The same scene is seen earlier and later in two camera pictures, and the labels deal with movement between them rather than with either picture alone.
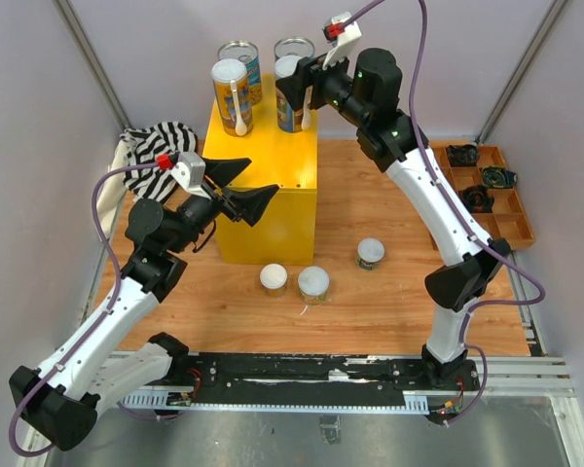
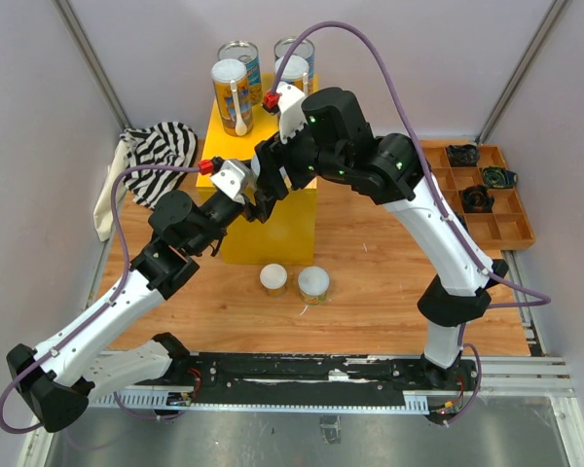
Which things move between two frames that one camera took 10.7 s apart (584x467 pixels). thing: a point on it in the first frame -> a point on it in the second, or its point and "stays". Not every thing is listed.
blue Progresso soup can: x=294 y=46 stays
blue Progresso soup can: x=247 y=53 stays
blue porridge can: x=233 y=93 stays
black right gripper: x=309 y=75 -> x=270 y=177
